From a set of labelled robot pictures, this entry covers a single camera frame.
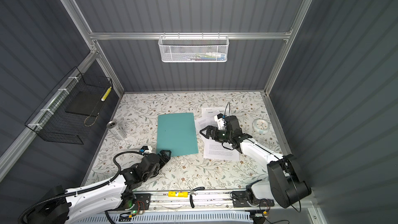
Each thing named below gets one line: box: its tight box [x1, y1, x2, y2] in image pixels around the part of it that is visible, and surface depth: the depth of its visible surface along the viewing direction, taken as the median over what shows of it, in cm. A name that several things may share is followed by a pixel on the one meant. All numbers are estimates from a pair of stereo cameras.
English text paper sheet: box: [203, 138, 240, 162], surface depth 91 cm
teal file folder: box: [156, 112, 199, 157], surface depth 99 cm
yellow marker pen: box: [100, 86, 112, 102], surface depth 83 cm
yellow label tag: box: [167, 190, 189, 198], surface depth 76 cm
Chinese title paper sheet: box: [201, 106, 225, 119], surface depth 111 cm
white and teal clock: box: [252, 118, 270, 135], surface depth 100 cm
